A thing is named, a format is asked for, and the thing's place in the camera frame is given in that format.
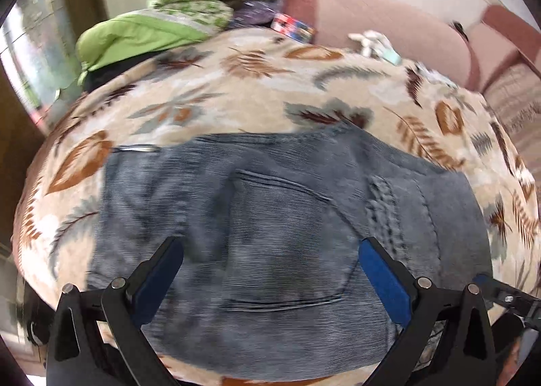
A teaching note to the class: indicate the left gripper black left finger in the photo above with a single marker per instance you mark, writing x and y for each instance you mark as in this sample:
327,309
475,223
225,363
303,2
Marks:
96,336

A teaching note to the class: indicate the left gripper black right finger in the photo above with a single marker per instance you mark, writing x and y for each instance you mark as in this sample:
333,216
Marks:
446,336

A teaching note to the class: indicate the grey-blue denim pants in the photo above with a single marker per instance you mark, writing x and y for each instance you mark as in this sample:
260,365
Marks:
270,287

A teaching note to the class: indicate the black shoe left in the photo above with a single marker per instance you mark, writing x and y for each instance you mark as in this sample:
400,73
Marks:
35,316

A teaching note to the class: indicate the pink padded headboard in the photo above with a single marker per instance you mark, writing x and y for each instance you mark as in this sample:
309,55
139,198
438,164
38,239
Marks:
474,59

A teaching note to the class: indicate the black clip on headboard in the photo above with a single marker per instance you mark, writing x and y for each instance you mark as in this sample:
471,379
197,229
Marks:
460,30

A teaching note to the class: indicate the white glove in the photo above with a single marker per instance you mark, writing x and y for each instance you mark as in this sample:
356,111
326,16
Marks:
377,46

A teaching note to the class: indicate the stained glass window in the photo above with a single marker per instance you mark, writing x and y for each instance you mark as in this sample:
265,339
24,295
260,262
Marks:
39,58

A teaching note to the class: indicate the beige leaf-pattern fleece blanket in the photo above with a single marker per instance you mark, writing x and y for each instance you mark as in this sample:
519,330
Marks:
255,80

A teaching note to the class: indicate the red blue small packet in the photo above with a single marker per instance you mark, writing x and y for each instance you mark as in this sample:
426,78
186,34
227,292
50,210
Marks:
292,28

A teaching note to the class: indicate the green patterned folded quilt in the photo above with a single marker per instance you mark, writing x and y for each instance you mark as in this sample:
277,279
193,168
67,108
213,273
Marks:
162,25

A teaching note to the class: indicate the purple patterned cloth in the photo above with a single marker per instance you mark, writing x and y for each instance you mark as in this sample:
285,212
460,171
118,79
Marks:
254,13

